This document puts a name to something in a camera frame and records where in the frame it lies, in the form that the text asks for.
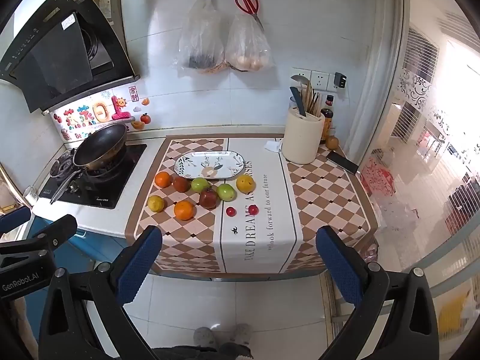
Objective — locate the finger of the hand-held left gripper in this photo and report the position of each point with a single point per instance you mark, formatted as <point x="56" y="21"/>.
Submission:
<point x="56" y="230"/>
<point x="13" y="218"/>

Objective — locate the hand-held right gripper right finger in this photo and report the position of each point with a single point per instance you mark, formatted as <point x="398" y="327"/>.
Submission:
<point x="337" y="260"/>

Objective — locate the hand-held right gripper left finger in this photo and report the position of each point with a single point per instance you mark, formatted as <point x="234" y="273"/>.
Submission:
<point x="139" y="255"/>

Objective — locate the small yellow lemon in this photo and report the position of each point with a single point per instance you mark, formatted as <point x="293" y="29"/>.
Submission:
<point x="156" y="203"/>

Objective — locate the orange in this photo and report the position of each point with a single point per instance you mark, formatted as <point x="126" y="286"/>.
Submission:
<point x="184" y="210"/>
<point x="163" y="179"/>

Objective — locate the dark red apple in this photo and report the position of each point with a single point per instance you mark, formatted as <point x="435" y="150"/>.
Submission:
<point x="181" y="184"/>

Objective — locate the green apple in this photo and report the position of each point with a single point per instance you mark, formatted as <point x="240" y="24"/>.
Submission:
<point x="226" y="192"/>
<point x="200" y="185"/>

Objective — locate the oval floral ceramic plate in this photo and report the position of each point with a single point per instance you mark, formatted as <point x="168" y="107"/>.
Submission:
<point x="195" y="160"/>

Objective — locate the large yellow citrus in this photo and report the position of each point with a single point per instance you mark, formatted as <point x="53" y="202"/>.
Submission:
<point x="245" y="183"/>

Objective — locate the blue base cabinet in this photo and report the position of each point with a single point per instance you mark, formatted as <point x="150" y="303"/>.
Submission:
<point x="88" y="247"/>

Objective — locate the black gas stove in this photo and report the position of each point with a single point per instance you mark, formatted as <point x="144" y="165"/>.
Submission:
<point x="108" y="191"/>

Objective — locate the checkered brown table mat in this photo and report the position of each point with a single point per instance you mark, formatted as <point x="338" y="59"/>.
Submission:
<point x="262" y="240"/>

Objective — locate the black wok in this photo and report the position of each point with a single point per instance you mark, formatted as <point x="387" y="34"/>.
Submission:
<point x="101" y="146"/>

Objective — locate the small red cherry tomato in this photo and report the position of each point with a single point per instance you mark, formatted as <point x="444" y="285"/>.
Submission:
<point x="254" y="209"/>
<point x="230" y="211"/>

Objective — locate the black smartphone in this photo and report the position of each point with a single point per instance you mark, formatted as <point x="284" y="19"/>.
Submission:
<point x="342" y="162"/>

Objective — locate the person's grey slipper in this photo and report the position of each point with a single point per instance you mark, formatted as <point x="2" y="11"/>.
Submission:
<point x="205" y="337"/>

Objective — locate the person's dark clothing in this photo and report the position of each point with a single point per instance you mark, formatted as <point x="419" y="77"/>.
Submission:
<point x="202" y="354"/>

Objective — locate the brown round fruit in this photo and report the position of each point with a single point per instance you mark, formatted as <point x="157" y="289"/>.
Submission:
<point x="332" y="143"/>

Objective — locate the cream utensil holder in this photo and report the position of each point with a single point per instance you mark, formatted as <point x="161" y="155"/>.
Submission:
<point x="302" y="142"/>

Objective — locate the crumpled white tissue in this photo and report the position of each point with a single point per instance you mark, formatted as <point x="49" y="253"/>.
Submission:
<point x="272" y="146"/>

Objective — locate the dark sauce bottle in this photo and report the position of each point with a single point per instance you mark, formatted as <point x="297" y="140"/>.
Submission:
<point x="327" y="123"/>

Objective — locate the patterned sliding glass door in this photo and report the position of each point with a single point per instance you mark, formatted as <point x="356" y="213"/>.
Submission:
<point x="431" y="157"/>

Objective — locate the bundle of wooden chopsticks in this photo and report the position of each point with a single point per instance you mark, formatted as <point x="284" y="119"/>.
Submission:
<point x="313" y="101"/>

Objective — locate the black range hood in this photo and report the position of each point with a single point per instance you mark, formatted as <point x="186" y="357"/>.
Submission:
<point x="56" y="52"/>

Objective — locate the black charger plug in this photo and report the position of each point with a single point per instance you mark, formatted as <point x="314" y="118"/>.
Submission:
<point x="340" y="80"/>

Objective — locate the metal spatula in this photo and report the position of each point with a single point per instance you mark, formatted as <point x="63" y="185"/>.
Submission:
<point x="299" y="79"/>

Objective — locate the plastic bag with dark contents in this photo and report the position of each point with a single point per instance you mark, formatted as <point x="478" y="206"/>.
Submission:
<point x="200" y="41"/>

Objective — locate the plastic bag with pale contents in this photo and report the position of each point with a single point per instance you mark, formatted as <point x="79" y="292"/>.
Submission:
<point x="247" y="45"/>

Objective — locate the colourful character wall sticker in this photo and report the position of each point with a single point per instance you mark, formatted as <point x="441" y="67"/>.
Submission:
<point x="99" y="112"/>

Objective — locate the orange persimmon wall sticker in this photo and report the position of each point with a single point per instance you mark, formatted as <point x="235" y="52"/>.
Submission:
<point x="145" y="118"/>

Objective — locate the red seal wall sticker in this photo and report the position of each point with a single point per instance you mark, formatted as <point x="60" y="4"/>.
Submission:
<point x="133" y="92"/>

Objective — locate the white wall socket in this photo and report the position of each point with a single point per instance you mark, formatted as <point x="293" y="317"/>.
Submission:
<point x="302" y="72"/>
<point x="320" y="79"/>

